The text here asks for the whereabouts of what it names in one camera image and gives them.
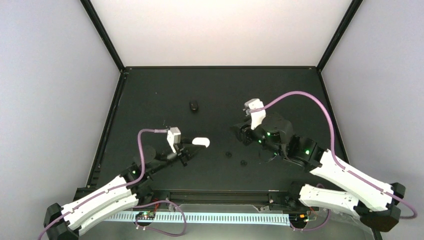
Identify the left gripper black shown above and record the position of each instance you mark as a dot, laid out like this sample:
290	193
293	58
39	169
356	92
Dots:
182	151

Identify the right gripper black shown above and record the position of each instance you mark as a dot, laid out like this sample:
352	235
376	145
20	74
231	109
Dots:
241	132

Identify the white earbud charging case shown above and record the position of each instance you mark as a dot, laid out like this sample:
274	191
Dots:
201	141

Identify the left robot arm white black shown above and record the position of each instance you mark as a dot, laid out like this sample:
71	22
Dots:
127	190

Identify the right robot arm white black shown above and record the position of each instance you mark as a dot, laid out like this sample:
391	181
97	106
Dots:
372	202

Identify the left circuit board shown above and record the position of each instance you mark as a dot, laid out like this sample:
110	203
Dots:
145	215

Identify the circuit board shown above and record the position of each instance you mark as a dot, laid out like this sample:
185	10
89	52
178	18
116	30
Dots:
301	218
145	215

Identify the right circuit board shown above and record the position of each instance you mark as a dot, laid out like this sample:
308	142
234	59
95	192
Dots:
301	218

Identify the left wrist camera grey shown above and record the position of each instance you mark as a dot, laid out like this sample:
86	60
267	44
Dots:
173	138

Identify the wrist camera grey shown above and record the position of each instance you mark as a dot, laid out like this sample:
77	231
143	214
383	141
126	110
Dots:
254	108
173	138

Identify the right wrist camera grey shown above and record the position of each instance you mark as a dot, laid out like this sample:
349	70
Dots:
254	108

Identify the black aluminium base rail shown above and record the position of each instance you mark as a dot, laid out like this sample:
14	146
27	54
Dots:
275	200

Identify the white slotted cable duct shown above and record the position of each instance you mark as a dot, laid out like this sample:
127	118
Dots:
277	219

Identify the black frame post right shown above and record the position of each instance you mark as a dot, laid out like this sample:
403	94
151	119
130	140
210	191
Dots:
339	32

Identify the black frame post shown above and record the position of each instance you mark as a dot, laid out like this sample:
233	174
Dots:
339	32
102	32

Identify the black frame post left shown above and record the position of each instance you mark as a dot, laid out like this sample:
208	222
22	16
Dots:
102	32

